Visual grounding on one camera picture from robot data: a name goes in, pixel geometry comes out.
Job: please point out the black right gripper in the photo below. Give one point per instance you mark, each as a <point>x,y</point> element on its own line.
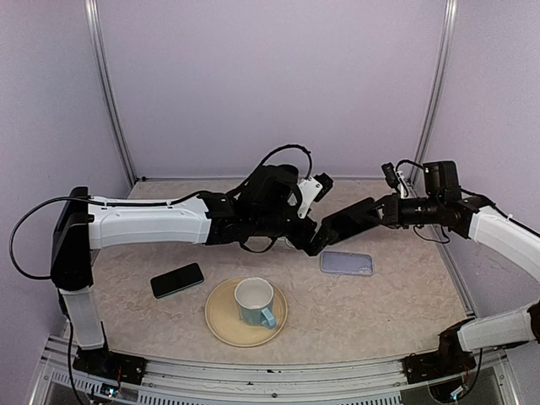
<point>391,203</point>

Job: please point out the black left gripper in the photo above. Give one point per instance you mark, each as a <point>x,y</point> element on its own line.
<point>301,240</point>

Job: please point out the lilac phone case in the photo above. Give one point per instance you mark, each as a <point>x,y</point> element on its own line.
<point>346,263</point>

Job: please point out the black smartphone with teal edge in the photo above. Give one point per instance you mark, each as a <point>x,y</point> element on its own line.
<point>349,222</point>

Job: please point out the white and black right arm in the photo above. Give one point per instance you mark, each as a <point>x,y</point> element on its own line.
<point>474,217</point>

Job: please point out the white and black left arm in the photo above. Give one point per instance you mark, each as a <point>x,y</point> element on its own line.
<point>272,203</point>

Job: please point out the blue mug with white inside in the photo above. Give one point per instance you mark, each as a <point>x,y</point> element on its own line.
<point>254,299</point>

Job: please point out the beige round plate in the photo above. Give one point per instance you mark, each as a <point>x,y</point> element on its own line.
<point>223,318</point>

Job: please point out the black smartphone on table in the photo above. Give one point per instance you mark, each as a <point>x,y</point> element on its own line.
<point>176,280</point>

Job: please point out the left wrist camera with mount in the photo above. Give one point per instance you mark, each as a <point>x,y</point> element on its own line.
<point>312,190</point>

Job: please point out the right aluminium frame post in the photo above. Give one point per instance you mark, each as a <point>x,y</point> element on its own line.
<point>443,57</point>

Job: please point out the aluminium frame post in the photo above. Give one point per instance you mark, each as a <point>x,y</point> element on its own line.
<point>443,57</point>
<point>97,40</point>

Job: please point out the front aluminium rail base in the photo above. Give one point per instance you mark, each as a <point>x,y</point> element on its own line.
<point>57,380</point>

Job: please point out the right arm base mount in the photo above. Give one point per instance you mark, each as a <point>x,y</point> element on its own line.
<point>448,359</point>

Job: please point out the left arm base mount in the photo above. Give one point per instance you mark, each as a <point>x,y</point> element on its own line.
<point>114,366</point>

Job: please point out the left aluminium frame post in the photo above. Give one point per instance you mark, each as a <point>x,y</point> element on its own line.
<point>97,40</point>

